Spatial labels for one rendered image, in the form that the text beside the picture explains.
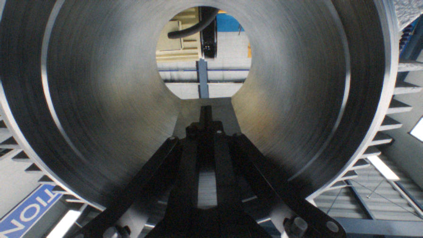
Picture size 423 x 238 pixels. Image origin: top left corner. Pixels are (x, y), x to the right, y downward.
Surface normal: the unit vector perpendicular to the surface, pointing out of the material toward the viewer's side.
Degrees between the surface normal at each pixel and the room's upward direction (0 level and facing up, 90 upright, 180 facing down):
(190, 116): 179
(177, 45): 90
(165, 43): 90
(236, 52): 90
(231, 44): 90
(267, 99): 107
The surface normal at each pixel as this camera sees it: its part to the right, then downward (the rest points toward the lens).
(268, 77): -1.00, 0.03
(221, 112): -0.04, -0.84
